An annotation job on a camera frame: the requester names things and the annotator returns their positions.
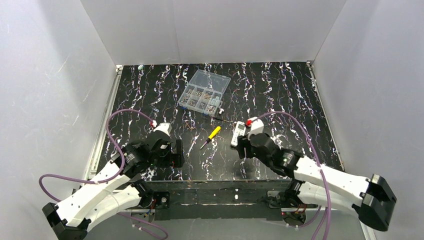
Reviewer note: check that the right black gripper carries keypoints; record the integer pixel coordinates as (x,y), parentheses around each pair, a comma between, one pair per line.
(243,146)

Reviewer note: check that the small black screw bit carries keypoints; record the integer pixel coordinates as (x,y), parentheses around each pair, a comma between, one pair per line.
(220,119)

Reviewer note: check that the clear plastic screw organizer box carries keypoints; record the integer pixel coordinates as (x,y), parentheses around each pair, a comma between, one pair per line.
(204,92)

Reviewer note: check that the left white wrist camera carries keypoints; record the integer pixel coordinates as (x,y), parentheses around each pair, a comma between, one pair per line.
(164,127)

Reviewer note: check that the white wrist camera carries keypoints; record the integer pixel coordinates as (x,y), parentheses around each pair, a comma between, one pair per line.
(164,127)
(255,125)

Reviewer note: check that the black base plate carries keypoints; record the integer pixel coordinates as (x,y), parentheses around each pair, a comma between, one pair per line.
(224,199)

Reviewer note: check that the silver wrench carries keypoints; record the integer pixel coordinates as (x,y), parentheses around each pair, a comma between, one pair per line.
(190,148)

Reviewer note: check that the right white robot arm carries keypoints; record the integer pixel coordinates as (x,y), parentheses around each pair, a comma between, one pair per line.
(370,198)

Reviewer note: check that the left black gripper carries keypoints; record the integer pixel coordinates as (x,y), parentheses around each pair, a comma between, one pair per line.
(177,153)

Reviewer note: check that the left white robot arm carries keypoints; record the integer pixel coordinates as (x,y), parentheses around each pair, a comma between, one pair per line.
(73,217)

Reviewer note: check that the yellow handled screwdriver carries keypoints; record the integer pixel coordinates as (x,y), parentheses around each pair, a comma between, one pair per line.
(211,136)

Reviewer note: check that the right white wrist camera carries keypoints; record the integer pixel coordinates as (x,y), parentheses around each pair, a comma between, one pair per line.
(255,125)

